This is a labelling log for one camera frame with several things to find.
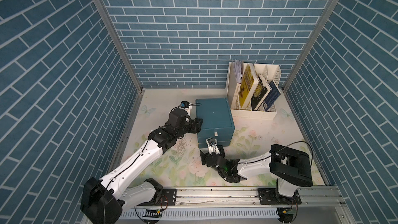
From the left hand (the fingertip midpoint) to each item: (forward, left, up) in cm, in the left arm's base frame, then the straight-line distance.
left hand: (201, 121), depth 77 cm
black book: (+25, -38, -4) cm, 46 cm away
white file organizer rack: (+38, -44, +2) cm, 59 cm away
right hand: (-8, -3, -17) cm, 19 cm away
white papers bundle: (+35, -22, +9) cm, 42 cm away
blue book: (+25, -46, -8) cm, 53 cm away
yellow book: (+27, -29, +3) cm, 40 cm away
